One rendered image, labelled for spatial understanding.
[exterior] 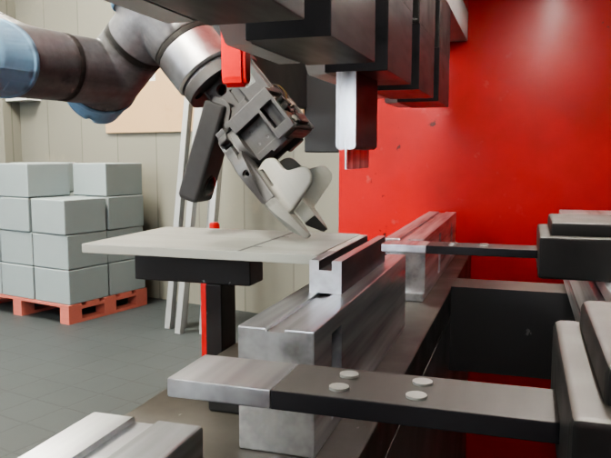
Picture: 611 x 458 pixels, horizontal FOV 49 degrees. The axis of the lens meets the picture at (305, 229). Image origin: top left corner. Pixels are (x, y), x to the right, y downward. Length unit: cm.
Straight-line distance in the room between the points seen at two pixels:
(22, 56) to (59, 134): 523
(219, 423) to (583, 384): 39
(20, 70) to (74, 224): 388
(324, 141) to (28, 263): 309
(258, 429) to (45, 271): 428
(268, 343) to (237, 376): 22
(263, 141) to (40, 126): 546
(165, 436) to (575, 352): 18
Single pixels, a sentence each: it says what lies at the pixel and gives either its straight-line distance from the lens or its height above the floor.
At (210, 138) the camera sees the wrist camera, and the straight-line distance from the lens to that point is 76.
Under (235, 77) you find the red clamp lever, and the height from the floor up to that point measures 116.
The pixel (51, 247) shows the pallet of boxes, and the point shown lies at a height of 49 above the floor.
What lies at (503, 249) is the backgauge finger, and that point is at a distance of 68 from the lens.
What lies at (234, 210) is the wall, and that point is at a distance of 474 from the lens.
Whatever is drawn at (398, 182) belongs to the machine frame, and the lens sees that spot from 157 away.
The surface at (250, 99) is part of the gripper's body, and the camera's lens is 75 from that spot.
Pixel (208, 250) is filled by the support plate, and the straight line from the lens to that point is 69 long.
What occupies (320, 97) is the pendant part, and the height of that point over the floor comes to 127.
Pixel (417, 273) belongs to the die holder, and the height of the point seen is 92.
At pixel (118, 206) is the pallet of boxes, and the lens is 485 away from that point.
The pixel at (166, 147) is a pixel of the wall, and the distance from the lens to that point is 511.
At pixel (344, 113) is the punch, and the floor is 114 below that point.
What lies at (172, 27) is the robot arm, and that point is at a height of 123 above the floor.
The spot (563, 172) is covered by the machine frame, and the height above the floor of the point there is 106.
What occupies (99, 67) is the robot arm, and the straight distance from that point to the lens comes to 81.
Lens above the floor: 110
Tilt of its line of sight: 6 degrees down
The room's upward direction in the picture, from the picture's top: straight up
